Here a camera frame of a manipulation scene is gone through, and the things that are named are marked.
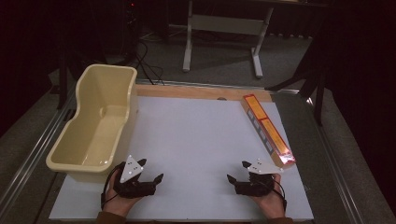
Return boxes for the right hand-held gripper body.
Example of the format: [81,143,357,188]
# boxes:
[234,158,285,198]

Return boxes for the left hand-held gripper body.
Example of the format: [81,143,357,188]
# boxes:
[113,154,157,199]

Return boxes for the person's right hand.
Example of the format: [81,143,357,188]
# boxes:
[249,173,288,219]

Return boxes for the person's left hand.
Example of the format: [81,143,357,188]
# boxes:
[102,170,144,217]

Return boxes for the long orange box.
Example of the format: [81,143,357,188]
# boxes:
[240,93,297,170]

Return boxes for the cream plastic tub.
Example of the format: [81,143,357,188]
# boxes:
[45,63,138,184]

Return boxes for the black metal stand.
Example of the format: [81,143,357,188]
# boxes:
[265,59,329,127]

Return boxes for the dark device with red light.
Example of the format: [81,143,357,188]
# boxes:
[123,0,142,59]

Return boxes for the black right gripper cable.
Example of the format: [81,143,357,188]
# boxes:
[263,175,288,213]

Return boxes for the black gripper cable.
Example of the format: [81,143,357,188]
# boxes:
[263,175,288,213]
[100,161,126,211]

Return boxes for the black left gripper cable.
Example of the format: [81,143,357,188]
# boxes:
[100,161,126,211]

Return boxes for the metal table rail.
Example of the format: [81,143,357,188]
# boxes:
[304,96,367,224]
[0,88,78,216]

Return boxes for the black floor cables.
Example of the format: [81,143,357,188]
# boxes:
[133,39,166,87]

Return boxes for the white metal desk frame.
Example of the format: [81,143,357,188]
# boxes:
[182,0,276,79]

